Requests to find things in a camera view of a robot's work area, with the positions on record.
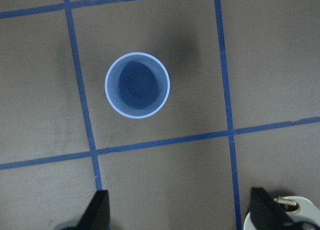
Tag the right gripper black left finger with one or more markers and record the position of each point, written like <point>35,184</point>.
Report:
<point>97,214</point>

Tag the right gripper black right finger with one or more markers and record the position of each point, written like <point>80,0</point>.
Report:
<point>265,213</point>

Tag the blue cup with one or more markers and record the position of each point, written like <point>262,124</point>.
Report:
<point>137,85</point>

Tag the white toaster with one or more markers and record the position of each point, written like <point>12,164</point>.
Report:
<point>298,208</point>

